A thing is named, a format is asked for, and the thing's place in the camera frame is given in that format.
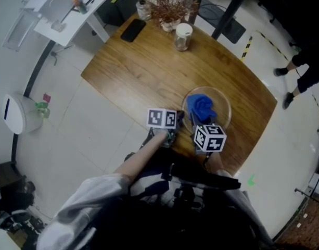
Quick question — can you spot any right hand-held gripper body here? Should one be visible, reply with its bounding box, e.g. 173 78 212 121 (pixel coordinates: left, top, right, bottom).
191 117 227 155

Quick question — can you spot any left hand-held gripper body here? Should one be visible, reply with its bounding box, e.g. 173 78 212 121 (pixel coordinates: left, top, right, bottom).
146 108 180 149

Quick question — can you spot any blue cloth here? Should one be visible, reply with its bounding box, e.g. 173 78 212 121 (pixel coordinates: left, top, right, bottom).
186 94 218 121

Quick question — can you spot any clear glass plate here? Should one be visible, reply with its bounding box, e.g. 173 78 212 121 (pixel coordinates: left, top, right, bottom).
182 86 233 135

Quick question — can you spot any person's right forearm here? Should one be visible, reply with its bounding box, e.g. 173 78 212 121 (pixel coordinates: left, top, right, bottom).
207 151 233 178

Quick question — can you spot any person's left forearm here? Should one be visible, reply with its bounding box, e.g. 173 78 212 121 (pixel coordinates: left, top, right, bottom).
112 131 169 185

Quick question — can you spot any wooden table with black legs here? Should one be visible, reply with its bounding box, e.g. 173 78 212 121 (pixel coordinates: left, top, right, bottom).
80 13 278 176

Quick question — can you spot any glass jar with white lid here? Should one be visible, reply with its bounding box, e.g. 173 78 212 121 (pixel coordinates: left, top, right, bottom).
174 22 194 52

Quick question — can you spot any black floor mat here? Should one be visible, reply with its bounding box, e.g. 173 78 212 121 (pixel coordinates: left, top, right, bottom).
200 0 247 45

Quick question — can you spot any black phone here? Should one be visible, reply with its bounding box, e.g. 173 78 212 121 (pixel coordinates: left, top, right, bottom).
120 19 147 43

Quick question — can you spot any dried brown plant in pot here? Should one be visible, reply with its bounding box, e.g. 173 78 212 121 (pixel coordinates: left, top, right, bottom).
146 0 199 33

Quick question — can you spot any clear pump bottle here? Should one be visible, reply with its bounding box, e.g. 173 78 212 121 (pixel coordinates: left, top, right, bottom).
135 0 152 21

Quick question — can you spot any green toy plant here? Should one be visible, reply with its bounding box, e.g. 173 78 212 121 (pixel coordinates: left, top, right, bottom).
35 93 52 119

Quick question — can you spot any black cabinet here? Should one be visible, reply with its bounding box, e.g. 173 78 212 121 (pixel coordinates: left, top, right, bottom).
95 0 143 27

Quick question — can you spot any person's white shirt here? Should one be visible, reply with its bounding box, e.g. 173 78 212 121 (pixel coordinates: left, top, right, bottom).
35 169 275 250

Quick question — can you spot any small clear glass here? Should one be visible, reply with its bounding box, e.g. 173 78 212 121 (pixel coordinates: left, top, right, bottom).
50 19 67 33

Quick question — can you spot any white trash bin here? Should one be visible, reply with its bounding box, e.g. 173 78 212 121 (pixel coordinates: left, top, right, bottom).
2 93 44 135

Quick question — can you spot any dark brown box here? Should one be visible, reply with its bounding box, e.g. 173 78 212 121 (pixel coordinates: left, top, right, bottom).
0 161 28 192

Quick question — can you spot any pile of dark gear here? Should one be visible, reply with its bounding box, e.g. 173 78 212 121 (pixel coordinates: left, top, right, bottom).
0 181 46 234

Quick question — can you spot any black chest mount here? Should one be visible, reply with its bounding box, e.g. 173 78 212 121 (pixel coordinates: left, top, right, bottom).
122 149 242 211

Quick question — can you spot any black stand post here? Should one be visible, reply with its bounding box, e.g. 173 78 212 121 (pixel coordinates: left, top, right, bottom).
187 0 207 25
210 0 248 40

